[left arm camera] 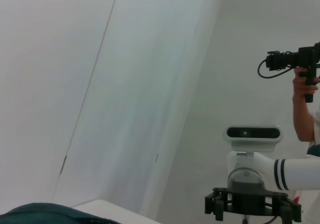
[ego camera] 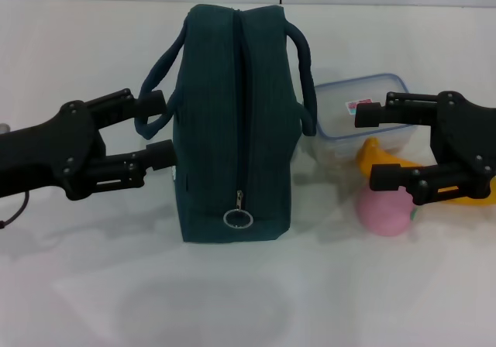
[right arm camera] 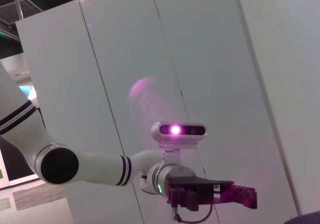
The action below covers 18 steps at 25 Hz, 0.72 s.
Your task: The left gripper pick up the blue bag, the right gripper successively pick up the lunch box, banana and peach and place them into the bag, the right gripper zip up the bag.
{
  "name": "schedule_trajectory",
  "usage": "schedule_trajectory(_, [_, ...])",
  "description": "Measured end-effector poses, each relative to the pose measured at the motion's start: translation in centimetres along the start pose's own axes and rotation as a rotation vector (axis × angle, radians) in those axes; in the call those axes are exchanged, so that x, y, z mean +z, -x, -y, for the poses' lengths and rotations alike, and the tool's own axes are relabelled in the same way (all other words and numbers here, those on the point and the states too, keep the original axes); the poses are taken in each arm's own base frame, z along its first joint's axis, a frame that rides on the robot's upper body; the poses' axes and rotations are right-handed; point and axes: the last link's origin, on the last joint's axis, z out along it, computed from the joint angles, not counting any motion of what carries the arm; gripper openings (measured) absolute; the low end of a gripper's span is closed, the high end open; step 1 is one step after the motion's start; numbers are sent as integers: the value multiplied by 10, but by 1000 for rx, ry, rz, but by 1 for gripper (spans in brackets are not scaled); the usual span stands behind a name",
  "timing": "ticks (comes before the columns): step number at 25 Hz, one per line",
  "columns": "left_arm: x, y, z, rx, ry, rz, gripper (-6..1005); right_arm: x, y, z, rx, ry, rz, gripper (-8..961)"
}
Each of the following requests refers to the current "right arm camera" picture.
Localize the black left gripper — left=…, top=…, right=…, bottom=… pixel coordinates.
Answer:
left=166, top=175, right=258, bottom=212

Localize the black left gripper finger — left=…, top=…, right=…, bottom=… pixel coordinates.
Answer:
left=284, top=210, right=320, bottom=224

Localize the left gripper cable with plug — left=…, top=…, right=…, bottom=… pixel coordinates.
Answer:
left=171, top=201, right=215, bottom=223

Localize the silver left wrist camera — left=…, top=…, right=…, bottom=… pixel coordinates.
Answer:
left=150, top=120, right=208, bottom=169

